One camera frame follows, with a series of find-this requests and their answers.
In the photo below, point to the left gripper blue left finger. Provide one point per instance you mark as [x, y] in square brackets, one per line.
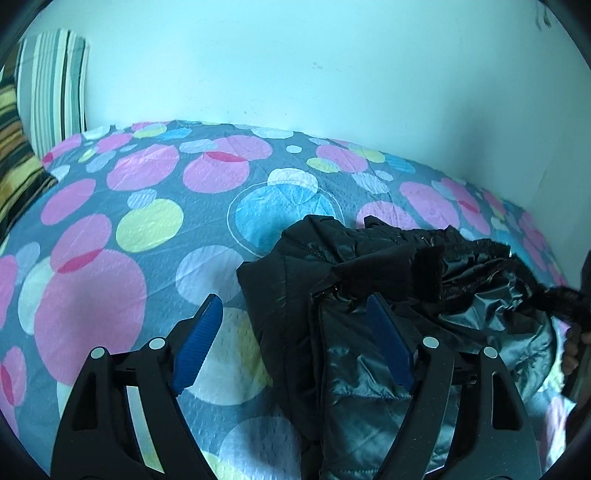
[95, 437]

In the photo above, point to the person's right hand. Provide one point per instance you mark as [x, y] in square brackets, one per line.
[570, 361]

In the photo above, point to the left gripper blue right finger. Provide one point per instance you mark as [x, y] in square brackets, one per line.
[493, 437]

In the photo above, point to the gold black striped pillow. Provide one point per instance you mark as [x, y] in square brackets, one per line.
[23, 177]

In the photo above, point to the black puffer jacket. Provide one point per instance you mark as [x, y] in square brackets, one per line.
[307, 301]

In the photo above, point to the polka dot bed sheet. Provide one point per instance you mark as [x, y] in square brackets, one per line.
[145, 221]

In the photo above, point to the striped headboard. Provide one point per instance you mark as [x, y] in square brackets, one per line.
[50, 74]

